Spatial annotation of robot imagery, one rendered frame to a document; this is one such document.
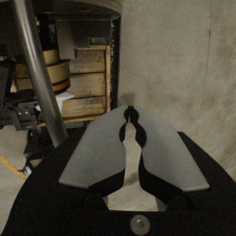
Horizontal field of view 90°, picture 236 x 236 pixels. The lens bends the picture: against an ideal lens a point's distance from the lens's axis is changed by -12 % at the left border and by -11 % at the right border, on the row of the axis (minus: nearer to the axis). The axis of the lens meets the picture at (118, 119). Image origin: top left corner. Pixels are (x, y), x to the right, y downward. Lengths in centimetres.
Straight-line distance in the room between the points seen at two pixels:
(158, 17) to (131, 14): 29
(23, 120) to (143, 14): 142
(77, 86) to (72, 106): 9
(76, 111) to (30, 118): 27
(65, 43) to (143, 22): 131
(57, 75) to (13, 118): 15
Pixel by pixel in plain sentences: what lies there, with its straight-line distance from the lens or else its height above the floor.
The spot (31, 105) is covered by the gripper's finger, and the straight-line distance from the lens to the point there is 33.
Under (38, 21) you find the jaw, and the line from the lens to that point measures 37.
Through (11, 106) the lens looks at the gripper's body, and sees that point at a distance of 36.
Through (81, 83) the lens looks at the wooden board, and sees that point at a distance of 55.
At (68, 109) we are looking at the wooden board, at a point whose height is 89.
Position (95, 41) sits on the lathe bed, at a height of 86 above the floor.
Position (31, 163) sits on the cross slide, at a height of 96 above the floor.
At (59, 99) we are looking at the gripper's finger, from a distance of 34.
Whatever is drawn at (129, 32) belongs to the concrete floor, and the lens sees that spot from 150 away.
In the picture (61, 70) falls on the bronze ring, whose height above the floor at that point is 111.
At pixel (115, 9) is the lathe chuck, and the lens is 24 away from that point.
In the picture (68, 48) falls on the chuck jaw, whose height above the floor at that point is 111.
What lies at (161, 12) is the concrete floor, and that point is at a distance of 166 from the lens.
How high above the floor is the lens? 141
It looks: 53 degrees down
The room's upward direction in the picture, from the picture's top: 152 degrees clockwise
